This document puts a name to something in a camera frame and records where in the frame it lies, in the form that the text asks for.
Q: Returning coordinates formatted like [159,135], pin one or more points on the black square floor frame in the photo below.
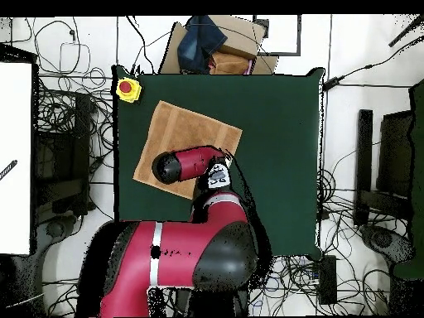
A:
[299,33]

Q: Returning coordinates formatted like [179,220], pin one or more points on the brown folded towel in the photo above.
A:
[230,63]

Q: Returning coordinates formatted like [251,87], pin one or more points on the black tripod rod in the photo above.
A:
[405,31]

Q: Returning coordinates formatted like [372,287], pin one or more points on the yellow emergency stop button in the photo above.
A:
[128,89]

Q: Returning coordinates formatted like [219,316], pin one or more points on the striped black rod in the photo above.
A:
[8,169]

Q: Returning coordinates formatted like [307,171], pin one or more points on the brown cardboard box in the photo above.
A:
[240,36]

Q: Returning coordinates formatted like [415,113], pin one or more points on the black metal stand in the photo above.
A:
[364,149]
[81,149]

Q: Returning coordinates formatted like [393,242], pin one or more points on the grey stand foot black knob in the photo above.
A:
[381,240]
[54,228]

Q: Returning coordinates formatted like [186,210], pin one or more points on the blue denim jeans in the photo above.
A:
[198,43]

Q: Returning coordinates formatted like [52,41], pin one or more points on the green covered side table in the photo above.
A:
[418,165]

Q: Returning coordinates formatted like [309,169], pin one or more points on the tan terry towel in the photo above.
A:
[179,132]

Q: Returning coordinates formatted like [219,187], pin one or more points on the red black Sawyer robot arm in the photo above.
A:
[185,251]

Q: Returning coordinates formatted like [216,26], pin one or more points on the black power strip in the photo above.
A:
[328,281]

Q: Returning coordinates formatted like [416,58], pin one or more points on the white board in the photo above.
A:
[15,159]

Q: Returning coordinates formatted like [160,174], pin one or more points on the dark green table cloth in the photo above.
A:
[265,109]

